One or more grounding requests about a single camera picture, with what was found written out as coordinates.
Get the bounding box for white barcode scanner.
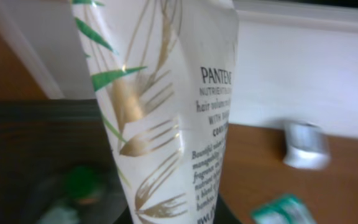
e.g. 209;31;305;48
283;120;331;170

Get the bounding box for green 3M glove packet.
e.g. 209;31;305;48
251;194;316;224

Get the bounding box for green lid jar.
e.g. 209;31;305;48
64;166;102;204

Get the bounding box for grey plastic mesh basket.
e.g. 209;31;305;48
0;100;132;223

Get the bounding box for white Pantene tube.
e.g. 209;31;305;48
70;0;239;223

